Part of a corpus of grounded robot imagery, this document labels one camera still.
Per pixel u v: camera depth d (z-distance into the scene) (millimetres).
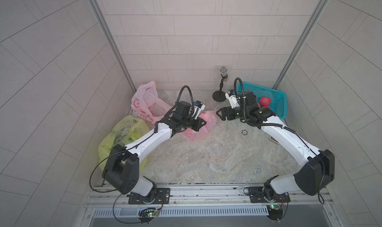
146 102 965
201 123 706
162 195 709
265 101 1020
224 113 690
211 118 846
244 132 937
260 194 715
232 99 706
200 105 719
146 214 683
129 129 907
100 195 710
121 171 409
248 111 587
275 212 689
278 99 1055
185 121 680
